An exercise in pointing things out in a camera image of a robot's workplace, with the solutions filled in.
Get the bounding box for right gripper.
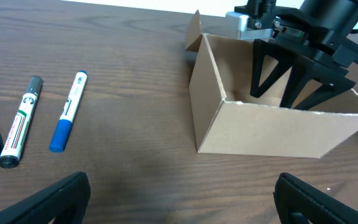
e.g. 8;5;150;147
234;0;358;110

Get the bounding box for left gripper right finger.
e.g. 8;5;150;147
273;172;358;224

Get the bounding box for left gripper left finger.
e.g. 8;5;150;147
0;172;91;224

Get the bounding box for blue white whiteboard marker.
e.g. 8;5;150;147
49;70;88;152

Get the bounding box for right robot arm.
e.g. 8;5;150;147
234;0;358;110

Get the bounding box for black white whiteboard marker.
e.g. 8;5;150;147
0;76;44;169

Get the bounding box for open cardboard box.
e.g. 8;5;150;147
185;12;358;158

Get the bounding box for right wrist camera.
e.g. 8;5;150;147
225;12;273;41

